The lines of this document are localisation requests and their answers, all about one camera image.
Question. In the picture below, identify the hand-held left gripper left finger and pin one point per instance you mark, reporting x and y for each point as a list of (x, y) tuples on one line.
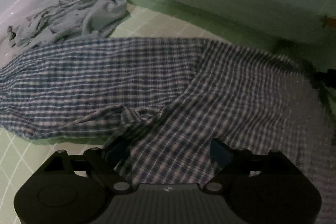
[(103, 165)]

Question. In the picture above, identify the white plastic sheet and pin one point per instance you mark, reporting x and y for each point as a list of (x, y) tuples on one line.
[(15, 8)]

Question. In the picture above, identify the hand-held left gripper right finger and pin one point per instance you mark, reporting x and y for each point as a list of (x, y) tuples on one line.
[(220, 154)]

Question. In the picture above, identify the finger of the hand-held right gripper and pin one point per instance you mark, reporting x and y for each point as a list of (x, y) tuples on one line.
[(328, 77)]

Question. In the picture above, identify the grey garment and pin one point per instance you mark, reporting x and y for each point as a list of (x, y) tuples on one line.
[(78, 11)]

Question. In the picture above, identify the blue checked shirt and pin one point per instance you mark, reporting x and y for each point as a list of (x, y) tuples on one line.
[(131, 82)]

